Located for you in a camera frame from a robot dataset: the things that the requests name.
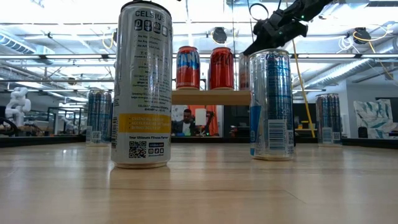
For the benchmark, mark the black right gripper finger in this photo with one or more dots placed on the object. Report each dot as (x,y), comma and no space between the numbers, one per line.
(258,48)

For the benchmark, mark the white Celsius can tropical print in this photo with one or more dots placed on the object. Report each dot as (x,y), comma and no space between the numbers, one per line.
(244,74)

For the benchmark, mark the red Coca-Cola can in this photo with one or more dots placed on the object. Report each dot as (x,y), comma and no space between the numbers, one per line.
(221,71)

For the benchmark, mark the silver blue energy drink can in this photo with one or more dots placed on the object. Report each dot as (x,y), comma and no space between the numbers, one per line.
(270,109)
(328,118)
(98,118)

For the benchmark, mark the red soda can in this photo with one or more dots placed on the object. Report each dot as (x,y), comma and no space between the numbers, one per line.
(188,77)

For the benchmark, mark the white Celsius can yellow band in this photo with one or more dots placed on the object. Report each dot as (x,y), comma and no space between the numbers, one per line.
(141,93)

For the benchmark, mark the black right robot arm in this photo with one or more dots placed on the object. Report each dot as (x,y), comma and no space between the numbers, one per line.
(311,6)

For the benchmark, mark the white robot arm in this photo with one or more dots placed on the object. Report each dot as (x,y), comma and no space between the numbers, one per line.
(18,104)

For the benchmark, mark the small white robot arm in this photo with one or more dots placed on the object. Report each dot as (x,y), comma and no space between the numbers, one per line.
(69,124)

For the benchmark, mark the black partition panel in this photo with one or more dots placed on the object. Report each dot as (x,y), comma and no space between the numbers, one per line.
(306,110)
(236,115)

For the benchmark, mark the orange cloth panel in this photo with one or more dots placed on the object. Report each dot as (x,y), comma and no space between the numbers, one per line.
(214,121)

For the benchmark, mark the white sheet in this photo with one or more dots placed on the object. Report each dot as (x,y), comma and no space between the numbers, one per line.
(201,116)

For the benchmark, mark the person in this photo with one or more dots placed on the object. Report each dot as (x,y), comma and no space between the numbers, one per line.
(186,116)

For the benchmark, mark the white speckled panel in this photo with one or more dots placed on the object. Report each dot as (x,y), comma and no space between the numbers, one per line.
(174,110)

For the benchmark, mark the white teal leaf-print cloth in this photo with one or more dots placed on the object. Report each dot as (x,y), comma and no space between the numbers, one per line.
(373,118)

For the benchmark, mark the black office chair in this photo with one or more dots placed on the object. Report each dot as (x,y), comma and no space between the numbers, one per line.
(362,132)

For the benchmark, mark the black aluminium table frame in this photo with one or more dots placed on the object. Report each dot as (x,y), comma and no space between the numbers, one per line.
(40,140)

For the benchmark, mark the grey ventilation duct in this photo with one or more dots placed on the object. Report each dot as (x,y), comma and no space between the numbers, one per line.
(15,43)

